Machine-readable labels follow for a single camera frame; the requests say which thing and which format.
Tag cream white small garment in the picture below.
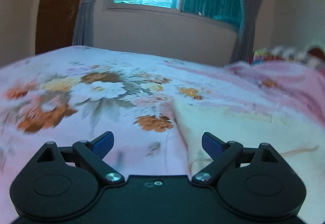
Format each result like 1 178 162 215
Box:
172 100 324 223

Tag floral pink bed sheet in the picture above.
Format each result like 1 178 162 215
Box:
0 45 325 224

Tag pink blanket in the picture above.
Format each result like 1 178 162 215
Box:
225 61 324 125

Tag striped patterned pillow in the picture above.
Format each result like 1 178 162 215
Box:
249 45 324 70

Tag dark brown wooden door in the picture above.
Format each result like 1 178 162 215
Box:
35 0 80 55

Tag grey right curtain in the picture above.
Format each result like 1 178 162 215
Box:
230 0 263 63

